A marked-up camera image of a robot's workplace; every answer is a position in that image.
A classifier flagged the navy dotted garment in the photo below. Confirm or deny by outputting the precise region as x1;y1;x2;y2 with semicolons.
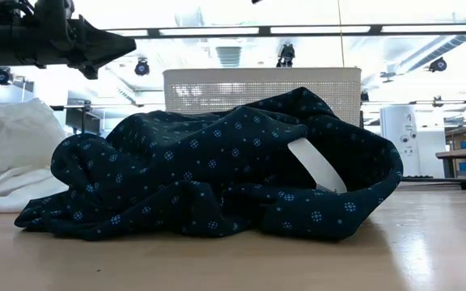
13;86;405;243

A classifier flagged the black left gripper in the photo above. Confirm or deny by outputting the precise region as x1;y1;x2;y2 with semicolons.
34;0;137;81

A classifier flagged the black aluminium frame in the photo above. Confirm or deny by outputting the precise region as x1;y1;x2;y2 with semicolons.
402;176;466;192

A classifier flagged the black ceiling spotlight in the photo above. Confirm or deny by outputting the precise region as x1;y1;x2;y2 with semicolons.
134;58;151;77
276;42;296;69
429;57;448;74
0;66;14;86

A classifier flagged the ceiling air vent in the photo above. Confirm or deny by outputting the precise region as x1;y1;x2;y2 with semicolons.
215;46;243;69

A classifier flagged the white cylindrical machine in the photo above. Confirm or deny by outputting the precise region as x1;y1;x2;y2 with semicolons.
379;104;420;178

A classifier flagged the white plastic laundry basket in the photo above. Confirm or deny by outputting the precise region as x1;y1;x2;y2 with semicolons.
163;67;362;127

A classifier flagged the dark shelf unit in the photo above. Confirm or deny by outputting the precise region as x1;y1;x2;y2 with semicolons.
50;99;104;137

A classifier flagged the large white garment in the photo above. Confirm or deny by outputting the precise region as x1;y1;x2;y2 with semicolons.
0;98;70;214

